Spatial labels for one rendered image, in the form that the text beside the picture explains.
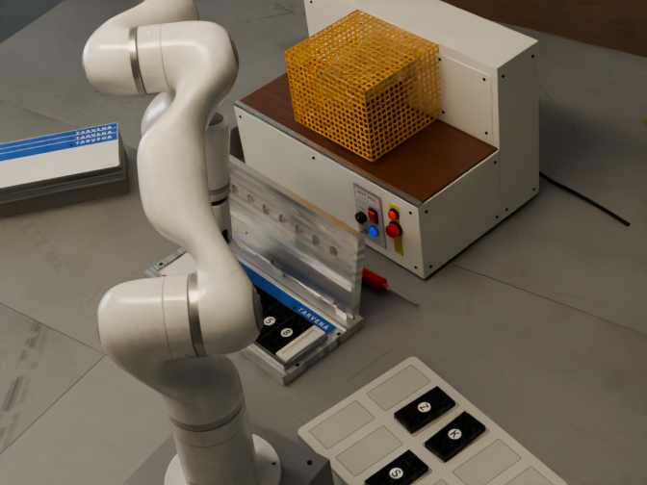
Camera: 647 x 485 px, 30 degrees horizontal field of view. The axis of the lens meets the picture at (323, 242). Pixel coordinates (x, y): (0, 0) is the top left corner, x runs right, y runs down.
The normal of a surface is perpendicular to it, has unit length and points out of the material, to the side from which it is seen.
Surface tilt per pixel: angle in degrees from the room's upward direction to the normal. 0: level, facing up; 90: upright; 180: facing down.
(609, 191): 0
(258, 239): 76
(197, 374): 29
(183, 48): 43
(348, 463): 0
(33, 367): 0
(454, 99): 90
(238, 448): 90
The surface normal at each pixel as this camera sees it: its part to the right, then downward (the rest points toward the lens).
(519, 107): 0.67, 0.42
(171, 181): 0.05, -0.19
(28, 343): -0.12, -0.75
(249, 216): -0.74, 0.32
